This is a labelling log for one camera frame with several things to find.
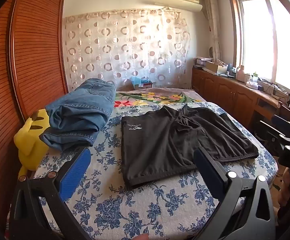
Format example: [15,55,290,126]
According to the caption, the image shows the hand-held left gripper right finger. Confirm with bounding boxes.
[194,147,277,240]

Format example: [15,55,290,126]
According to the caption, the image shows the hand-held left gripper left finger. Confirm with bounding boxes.
[8,147,93,240]

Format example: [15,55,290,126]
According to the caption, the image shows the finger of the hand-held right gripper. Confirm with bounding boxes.
[257,120,290,146]
[272,115,290,138]

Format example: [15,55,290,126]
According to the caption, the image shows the black pants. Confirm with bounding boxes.
[120,105,259,188]

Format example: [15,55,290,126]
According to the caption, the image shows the yellow plush toy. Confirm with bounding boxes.
[13,109,51,178]

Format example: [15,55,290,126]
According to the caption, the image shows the folded blue jeans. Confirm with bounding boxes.
[39,78,116,152]

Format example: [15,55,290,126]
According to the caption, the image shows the wooden cabinet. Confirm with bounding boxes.
[191,66,290,140]

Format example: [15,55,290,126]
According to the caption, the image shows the white bottle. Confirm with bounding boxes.
[236,65,246,81]

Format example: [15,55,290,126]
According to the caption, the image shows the blue floral bed sheet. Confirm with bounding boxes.
[8,101,278,240]

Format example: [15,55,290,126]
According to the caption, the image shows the cardboard box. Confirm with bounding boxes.
[206,61,228,75]

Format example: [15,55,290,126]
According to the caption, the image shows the colourful floral blanket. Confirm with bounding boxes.
[113,87,205,108]

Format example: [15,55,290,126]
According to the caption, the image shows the window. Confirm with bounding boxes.
[231,0,290,98]

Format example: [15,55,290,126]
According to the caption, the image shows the stack of papers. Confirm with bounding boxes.
[194,57,213,68]

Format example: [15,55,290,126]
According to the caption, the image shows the white patterned window curtain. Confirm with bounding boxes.
[204,0,222,61]

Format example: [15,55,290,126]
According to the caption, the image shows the wooden slatted wardrobe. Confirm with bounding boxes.
[0,0,69,205]

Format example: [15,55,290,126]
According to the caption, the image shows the sheer curtain with circles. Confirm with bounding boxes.
[63,9,190,93]

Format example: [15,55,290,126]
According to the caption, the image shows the white air deflector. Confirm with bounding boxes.
[155,0,203,12]

